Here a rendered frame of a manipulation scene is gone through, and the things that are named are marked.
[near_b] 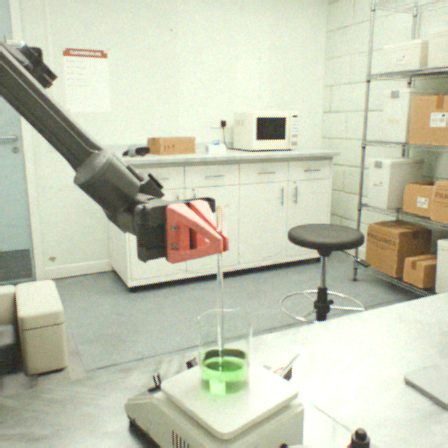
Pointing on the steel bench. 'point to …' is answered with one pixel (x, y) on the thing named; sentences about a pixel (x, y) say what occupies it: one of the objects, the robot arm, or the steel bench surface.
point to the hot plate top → (267, 396)
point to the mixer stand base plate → (431, 382)
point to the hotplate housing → (158, 416)
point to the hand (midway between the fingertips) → (220, 243)
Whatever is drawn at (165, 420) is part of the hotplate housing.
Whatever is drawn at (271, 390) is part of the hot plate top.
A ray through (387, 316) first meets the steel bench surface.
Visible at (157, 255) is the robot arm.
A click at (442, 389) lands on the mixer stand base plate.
